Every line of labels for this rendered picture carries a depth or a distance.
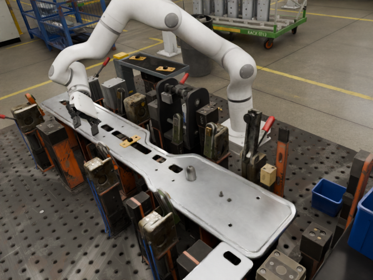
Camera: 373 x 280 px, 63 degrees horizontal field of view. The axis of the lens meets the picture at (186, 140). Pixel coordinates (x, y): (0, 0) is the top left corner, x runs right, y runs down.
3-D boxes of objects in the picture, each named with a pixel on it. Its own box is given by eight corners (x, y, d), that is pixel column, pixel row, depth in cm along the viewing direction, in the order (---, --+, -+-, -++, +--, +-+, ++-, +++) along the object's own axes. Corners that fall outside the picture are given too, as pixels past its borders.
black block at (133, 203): (135, 259, 111) (116, 203, 94) (157, 241, 117) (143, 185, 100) (149, 273, 106) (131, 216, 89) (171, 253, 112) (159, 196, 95)
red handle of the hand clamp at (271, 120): (241, 154, 96) (266, 113, 98) (243, 157, 97) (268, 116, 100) (252, 159, 93) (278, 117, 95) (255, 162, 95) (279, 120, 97)
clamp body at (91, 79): (93, 136, 183) (74, 81, 163) (109, 128, 189) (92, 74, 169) (101, 142, 177) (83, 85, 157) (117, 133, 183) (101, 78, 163)
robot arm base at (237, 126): (243, 113, 171) (240, 83, 160) (268, 125, 157) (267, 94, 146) (217, 128, 164) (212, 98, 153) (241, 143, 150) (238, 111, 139)
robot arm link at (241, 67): (246, 88, 155) (242, 42, 141) (262, 104, 140) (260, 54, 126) (223, 94, 154) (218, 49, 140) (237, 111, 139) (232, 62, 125)
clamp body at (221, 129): (204, 204, 130) (197, 131, 109) (221, 189, 136) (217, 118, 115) (221, 215, 124) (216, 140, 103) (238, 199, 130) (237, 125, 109)
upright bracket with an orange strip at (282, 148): (268, 242, 111) (278, 127, 83) (271, 240, 112) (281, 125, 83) (276, 246, 109) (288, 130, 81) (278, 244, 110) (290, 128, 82)
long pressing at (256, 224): (32, 106, 159) (31, 104, 158) (71, 90, 171) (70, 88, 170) (255, 266, 73) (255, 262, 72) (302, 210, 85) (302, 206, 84)
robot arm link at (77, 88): (77, 80, 118) (79, 86, 117) (94, 90, 126) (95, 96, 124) (62, 91, 121) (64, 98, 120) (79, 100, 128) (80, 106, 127)
